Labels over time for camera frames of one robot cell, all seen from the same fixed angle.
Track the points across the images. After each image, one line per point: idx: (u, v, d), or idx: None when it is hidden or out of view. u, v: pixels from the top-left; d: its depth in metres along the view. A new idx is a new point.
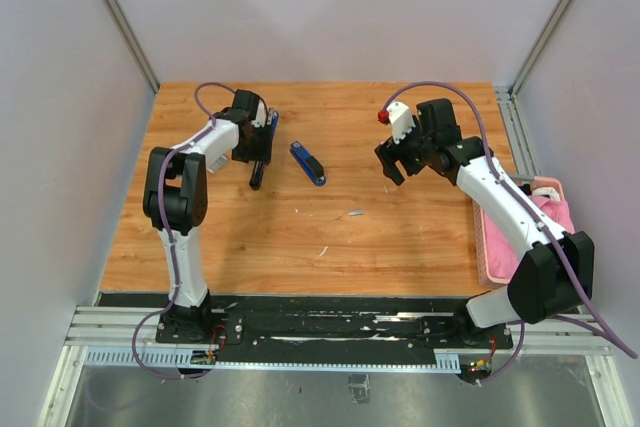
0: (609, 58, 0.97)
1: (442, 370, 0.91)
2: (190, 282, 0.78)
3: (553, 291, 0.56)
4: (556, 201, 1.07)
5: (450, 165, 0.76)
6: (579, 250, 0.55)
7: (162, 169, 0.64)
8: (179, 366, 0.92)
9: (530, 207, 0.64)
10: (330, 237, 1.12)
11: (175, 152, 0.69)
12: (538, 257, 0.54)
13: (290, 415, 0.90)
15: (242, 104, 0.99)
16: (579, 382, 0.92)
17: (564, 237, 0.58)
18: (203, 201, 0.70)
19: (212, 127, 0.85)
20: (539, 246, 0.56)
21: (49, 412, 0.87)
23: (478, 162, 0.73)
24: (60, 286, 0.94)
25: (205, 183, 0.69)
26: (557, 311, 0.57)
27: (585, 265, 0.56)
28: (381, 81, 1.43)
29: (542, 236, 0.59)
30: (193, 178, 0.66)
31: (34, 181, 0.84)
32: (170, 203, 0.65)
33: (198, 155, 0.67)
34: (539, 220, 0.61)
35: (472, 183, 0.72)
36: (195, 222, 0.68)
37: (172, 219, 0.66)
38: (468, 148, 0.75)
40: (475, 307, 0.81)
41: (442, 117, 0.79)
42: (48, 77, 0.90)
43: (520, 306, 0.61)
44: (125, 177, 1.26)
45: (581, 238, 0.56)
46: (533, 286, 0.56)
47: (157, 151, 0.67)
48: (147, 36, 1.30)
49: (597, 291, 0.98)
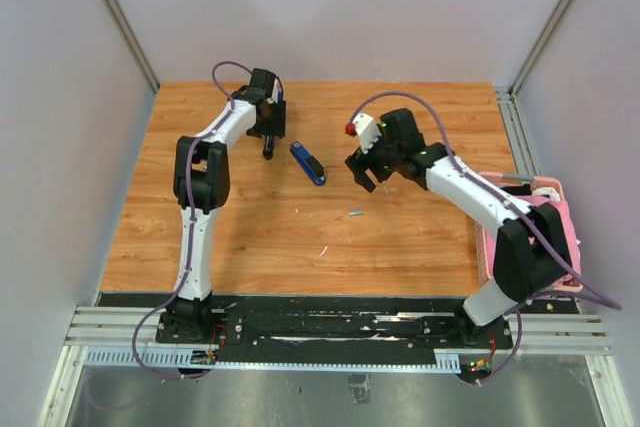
0: (608, 58, 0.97)
1: (442, 370, 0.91)
2: (199, 268, 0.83)
3: (532, 264, 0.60)
4: (556, 201, 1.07)
5: (418, 172, 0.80)
6: (547, 220, 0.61)
7: (188, 156, 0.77)
8: (179, 366, 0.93)
9: (495, 190, 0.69)
10: (330, 237, 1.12)
11: (199, 141, 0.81)
12: (511, 231, 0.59)
13: (290, 415, 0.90)
15: (259, 81, 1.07)
16: (579, 382, 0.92)
17: (532, 211, 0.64)
18: (225, 185, 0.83)
19: (231, 111, 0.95)
20: (511, 222, 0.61)
21: (49, 412, 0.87)
23: (442, 163, 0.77)
24: (60, 285, 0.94)
25: (226, 169, 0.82)
26: (542, 284, 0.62)
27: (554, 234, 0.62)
28: (381, 81, 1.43)
29: (510, 213, 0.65)
30: (215, 164, 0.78)
31: (34, 180, 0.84)
32: (197, 185, 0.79)
33: (221, 145, 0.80)
34: (506, 200, 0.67)
35: (440, 181, 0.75)
36: (219, 202, 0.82)
37: (199, 199, 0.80)
38: (431, 156, 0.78)
40: (475, 307, 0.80)
41: (406, 127, 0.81)
42: (49, 77, 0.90)
43: (507, 287, 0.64)
44: (126, 177, 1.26)
45: (546, 210, 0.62)
46: (513, 263, 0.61)
47: (183, 139, 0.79)
48: (147, 36, 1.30)
49: (598, 291, 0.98)
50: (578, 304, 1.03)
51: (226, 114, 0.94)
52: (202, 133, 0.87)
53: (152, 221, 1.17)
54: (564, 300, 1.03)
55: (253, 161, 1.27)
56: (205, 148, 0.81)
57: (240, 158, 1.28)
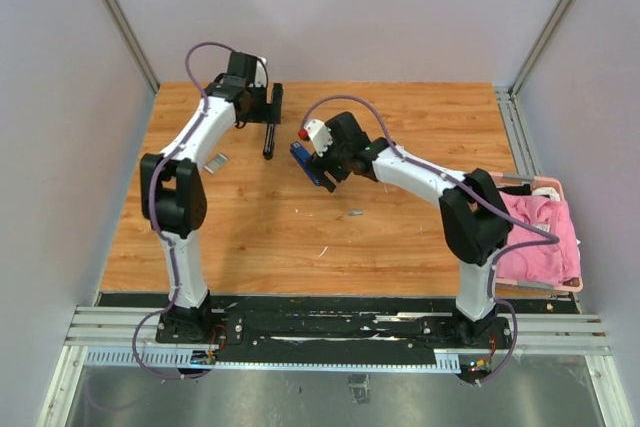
0: (609, 58, 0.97)
1: (442, 370, 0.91)
2: (189, 284, 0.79)
3: (476, 226, 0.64)
4: (556, 201, 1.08)
5: (366, 167, 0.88)
6: (482, 183, 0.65)
7: (152, 180, 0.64)
8: (179, 366, 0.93)
9: (432, 166, 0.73)
10: (330, 237, 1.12)
11: (166, 158, 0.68)
12: (449, 199, 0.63)
13: (290, 415, 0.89)
15: (237, 69, 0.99)
16: (579, 382, 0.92)
17: (467, 177, 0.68)
18: (201, 204, 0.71)
19: (204, 115, 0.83)
20: (449, 191, 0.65)
21: (49, 412, 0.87)
23: (385, 154, 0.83)
24: (60, 285, 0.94)
25: (201, 187, 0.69)
26: (490, 244, 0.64)
27: (491, 195, 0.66)
28: (381, 81, 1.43)
29: (447, 183, 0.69)
30: (184, 185, 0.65)
31: (33, 179, 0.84)
32: (165, 209, 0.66)
33: (191, 163, 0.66)
34: (442, 173, 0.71)
35: (387, 171, 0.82)
36: (193, 226, 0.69)
37: (170, 223, 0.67)
38: (374, 149, 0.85)
40: (464, 302, 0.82)
41: (349, 128, 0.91)
42: (49, 77, 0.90)
43: (463, 254, 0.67)
44: (126, 177, 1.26)
45: (479, 174, 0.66)
46: (459, 228, 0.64)
47: (147, 158, 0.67)
48: (147, 36, 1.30)
49: (598, 290, 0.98)
50: (578, 304, 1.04)
51: (199, 119, 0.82)
52: (169, 146, 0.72)
53: None
54: (563, 300, 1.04)
55: (253, 161, 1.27)
56: (174, 165, 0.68)
57: (240, 158, 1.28)
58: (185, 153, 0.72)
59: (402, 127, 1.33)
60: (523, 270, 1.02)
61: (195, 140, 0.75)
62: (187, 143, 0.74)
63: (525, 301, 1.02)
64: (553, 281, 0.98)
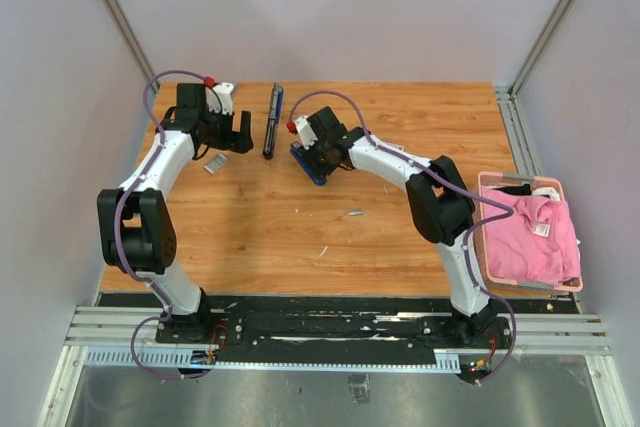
0: (609, 58, 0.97)
1: (442, 371, 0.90)
2: (181, 299, 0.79)
3: (439, 207, 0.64)
4: (556, 201, 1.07)
5: (343, 155, 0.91)
6: (445, 170, 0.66)
7: (116, 218, 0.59)
8: (179, 366, 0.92)
9: (402, 153, 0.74)
10: (331, 237, 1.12)
11: (128, 192, 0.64)
12: (416, 183, 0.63)
13: (290, 415, 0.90)
15: (188, 101, 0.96)
16: (579, 382, 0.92)
17: (433, 164, 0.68)
18: (170, 236, 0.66)
19: (162, 147, 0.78)
20: (415, 176, 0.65)
21: (49, 412, 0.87)
23: (360, 142, 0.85)
24: (60, 286, 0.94)
25: (169, 219, 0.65)
26: (453, 225, 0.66)
27: (456, 181, 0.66)
28: (381, 81, 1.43)
29: (415, 169, 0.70)
30: (152, 218, 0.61)
31: (34, 180, 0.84)
32: (131, 247, 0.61)
33: (154, 192, 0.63)
34: (410, 159, 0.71)
35: (362, 157, 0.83)
36: (165, 261, 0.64)
37: (139, 262, 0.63)
38: (352, 138, 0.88)
40: (457, 299, 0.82)
41: (327, 120, 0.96)
42: (49, 77, 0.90)
43: (426, 230, 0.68)
44: (126, 177, 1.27)
45: (444, 160, 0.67)
46: (423, 210, 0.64)
47: (105, 196, 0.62)
48: (147, 36, 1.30)
49: (599, 291, 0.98)
50: (578, 304, 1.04)
51: (156, 152, 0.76)
52: (128, 180, 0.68)
53: None
54: (564, 300, 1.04)
55: (253, 161, 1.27)
56: (137, 197, 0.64)
57: (240, 158, 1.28)
58: (148, 184, 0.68)
59: (402, 127, 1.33)
60: (523, 270, 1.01)
61: (155, 170, 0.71)
62: (147, 175, 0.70)
63: (525, 301, 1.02)
64: (553, 282, 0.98)
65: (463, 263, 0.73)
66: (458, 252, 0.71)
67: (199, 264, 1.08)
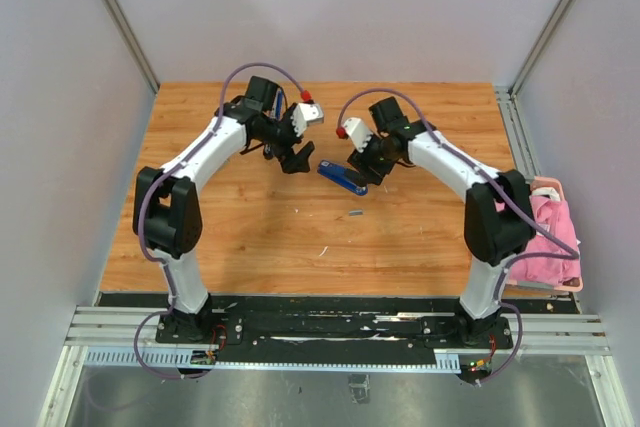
0: (609, 58, 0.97)
1: (442, 370, 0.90)
2: (187, 293, 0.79)
3: (498, 224, 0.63)
4: (556, 201, 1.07)
5: (401, 146, 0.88)
6: (513, 186, 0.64)
7: (148, 193, 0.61)
8: (179, 366, 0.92)
9: (466, 158, 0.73)
10: (330, 237, 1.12)
11: (168, 173, 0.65)
12: (477, 193, 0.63)
13: (290, 415, 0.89)
15: (255, 93, 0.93)
16: (579, 382, 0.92)
17: (500, 176, 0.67)
18: (195, 226, 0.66)
19: (212, 133, 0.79)
20: (479, 185, 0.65)
21: (49, 412, 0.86)
23: (422, 136, 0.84)
24: (60, 286, 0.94)
25: (197, 208, 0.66)
26: (507, 246, 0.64)
27: (521, 200, 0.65)
28: (381, 82, 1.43)
29: (479, 177, 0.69)
30: (181, 205, 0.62)
31: (34, 180, 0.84)
32: (156, 226, 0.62)
33: (190, 183, 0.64)
34: (476, 167, 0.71)
35: (421, 153, 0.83)
36: (184, 248, 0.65)
37: (159, 241, 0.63)
38: (413, 131, 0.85)
40: (468, 300, 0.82)
41: (390, 111, 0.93)
42: (49, 77, 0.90)
43: (476, 247, 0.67)
44: (126, 177, 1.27)
45: (514, 175, 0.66)
46: (481, 224, 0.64)
47: (145, 172, 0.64)
48: (147, 36, 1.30)
49: (599, 290, 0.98)
50: (578, 304, 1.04)
51: (206, 138, 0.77)
52: (170, 162, 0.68)
53: None
54: (564, 300, 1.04)
55: (253, 161, 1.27)
56: (173, 182, 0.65)
57: (240, 158, 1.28)
58: (186, 171, 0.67)
59: None
60: (523, 271, 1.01)
61: (197, 159, 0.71)
62: (189, 161, 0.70)
63: (525, 301, 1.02)
64: (553, 281, 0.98)
65: (494, 282, 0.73)
66: (496, 272, 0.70)
67: (199, 264, 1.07)
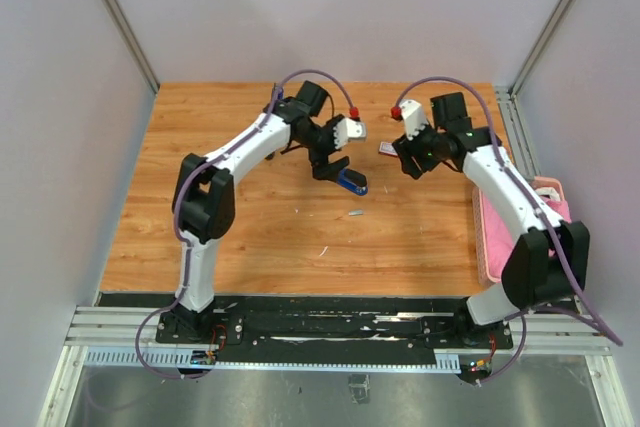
0: (609, 58, 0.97)
1: (442, 370, 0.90)
2: (197, 287, 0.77)
3: (544, 279, 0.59)
4: (556, 201, 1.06)
5: (457, 152, 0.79)
6: (574, 242, 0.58)
7: (188, 178, 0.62)
8: (179, 366, 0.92)
9: (531, 195, 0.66)
10: (330, 237, 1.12)
11: (211, 161, 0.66)
12: (532, 242, 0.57)
13: (290, 415, 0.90)
15: (306, 96, 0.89)
16: (579, 382, 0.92)
17: (562, 225, 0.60)
18: (229, 215, 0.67)
19: (258, 128, 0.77)
20: (535, 232, 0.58)
21: (50, 412, 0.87)
23: (486, 150, 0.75)
24: (60, 286, 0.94)
25: (233, 199, 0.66)
26: (545, 299, 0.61)
27: (578, 258, 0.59)
28: (381, 82, 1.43)
29: (538, 221, 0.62)
30: (217, 194, 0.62)
31: (34, 180, 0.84)
32: (191, 209, 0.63)
33: (229, 175, 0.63)
34: (539, 207, 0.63)
35: (477, 169, 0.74)
36: (214, 233, 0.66)
37: (193, 225, 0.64)
38: (476, 140, 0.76)
40: (479, 308, 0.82)
41: (454, 108, 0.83)
42: (49, 77, 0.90)
43: (512, 289, 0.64)
44: (126, 177, 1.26)
45: (579, 230, 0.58)
46: (526, 274, 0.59)
47: (191, 158, 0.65)
48: (147, 36, 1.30)
49: (599, 290, 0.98)
50: (578, 304, 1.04)
51: (251, 133, 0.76)
52: (213, 151, 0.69)
53: (152, 222, 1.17)
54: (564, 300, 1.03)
55: None
56: (214, 172, 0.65)
57: None
58: (227, 163, 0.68)
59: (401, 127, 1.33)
60: None
61: (240, 152, 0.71)
62: (231, 153, 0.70)
63: None
64: None
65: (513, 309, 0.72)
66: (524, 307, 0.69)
67: None
